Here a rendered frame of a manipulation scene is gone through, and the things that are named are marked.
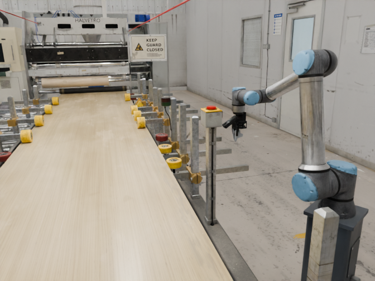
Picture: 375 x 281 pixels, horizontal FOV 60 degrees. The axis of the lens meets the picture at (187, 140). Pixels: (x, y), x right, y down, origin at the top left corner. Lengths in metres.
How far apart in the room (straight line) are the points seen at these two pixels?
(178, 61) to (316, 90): 9.50
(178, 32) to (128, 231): 10.12
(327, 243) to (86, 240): 0.69
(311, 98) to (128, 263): 1.13
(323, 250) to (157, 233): 0.53
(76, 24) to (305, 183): 3.63
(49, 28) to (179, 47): 6.88
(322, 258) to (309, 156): 0.98
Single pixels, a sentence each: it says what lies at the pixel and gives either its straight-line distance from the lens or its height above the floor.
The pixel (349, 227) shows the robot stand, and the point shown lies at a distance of 1.84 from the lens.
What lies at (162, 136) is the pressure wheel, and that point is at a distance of 2.11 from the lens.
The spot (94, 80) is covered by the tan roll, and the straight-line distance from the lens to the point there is 4.32.
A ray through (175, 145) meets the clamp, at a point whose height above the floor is 0.85.
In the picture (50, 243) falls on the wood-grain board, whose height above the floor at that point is 0.90.
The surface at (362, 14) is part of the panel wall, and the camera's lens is 4.61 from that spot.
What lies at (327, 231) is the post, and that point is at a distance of 0.73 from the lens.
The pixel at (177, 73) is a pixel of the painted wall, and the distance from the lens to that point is 11.02.
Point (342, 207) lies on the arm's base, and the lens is 1.88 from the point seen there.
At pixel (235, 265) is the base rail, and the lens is 1.28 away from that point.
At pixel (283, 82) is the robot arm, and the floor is 1.25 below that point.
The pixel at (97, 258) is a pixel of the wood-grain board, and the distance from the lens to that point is 1.01.
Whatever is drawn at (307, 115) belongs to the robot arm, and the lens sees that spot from 1.67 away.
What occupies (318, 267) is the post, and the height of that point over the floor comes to 1.03.
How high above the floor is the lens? 1.47
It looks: 16 degrees down
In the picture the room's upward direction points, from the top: 1 degrees counter-clockwise
